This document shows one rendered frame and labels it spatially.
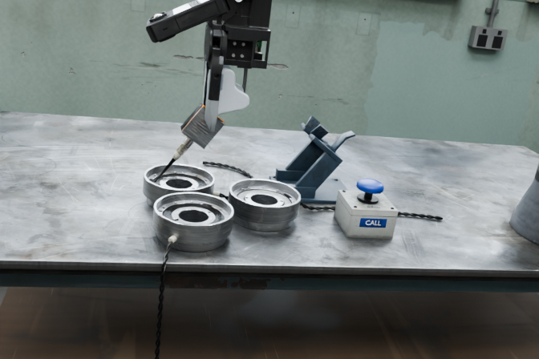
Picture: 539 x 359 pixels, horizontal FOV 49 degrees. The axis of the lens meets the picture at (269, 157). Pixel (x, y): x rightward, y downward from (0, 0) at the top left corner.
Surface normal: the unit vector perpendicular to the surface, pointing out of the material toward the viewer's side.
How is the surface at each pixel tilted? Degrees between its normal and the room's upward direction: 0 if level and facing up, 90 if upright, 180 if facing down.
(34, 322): 0
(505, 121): 90
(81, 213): 0
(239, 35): 90
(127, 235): 0
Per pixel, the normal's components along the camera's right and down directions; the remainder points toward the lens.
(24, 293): 0.12, -0.94
